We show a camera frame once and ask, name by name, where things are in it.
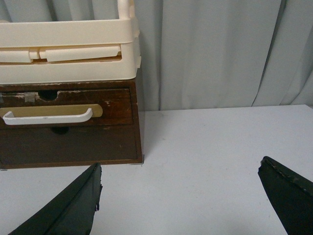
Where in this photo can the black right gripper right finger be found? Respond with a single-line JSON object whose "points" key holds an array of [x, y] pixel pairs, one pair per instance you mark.
{"points": [[290, 194]]}

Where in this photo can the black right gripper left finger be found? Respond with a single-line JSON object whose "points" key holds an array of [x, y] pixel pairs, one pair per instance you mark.
{"points": [[72, 211]]}

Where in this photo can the lower dark wooden drawer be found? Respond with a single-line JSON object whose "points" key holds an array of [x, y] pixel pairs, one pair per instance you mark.
{"points": [[66, 144]]}

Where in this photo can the dark brown wooden drawer cabinet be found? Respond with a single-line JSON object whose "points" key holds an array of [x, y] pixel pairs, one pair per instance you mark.
{"points": [[137, 125]]}

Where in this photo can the cream plastic basket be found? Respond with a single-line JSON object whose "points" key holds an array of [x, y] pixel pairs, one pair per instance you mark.
{"points": [[71, 51]]}

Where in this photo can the grey curtain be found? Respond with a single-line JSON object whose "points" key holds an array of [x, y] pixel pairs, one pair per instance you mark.
{"points": [[205, 53]]}

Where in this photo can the upper wooden drawer white handle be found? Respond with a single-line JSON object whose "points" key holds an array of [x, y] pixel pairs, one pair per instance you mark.
{"points": [[62, 107]]}

